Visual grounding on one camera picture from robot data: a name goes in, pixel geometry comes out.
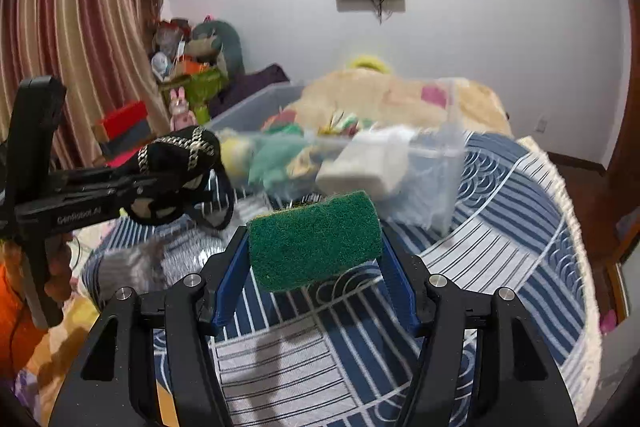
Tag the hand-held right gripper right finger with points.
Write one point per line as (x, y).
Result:
(397, 289)

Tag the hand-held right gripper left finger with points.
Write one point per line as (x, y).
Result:
(234, 279)

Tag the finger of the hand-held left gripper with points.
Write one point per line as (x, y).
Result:
(155, 203)
(145, 179)

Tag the green scouring sponge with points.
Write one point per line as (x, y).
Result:
(314, 241)

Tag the clear plastic storage bin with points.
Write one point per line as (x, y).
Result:
(430, 187)

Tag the person's left forearm orange sleeve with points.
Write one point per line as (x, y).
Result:
(17, 307)

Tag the person's left hand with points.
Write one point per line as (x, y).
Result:
(57, 269)

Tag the red box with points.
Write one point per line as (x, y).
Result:
(122, 119)

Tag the grey cloth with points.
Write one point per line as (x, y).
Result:
(130, 264)

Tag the pink bunny toy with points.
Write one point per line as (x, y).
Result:
(181, 109)

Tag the yellow plush toy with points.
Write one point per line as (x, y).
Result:
(235, 154)

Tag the blue patterned quilt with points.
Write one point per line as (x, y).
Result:
(500, 227)

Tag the green plush toy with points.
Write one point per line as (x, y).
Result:
(272, 164)

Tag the white foam block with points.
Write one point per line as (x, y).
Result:
(367, 164)

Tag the purple cloth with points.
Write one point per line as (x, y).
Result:
(250, 87)

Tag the striped curtain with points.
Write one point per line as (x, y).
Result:
(70, 17)

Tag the green dinosaur plush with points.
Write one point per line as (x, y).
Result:
(225, 47)

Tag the beige printed blanket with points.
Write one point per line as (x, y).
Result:
(360, 94)

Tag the yellow green plush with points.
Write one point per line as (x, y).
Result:
(370, 63)

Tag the wall socket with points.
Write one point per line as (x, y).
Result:
(541, 123)

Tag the wooden door frame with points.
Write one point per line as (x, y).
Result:
(622, 132)

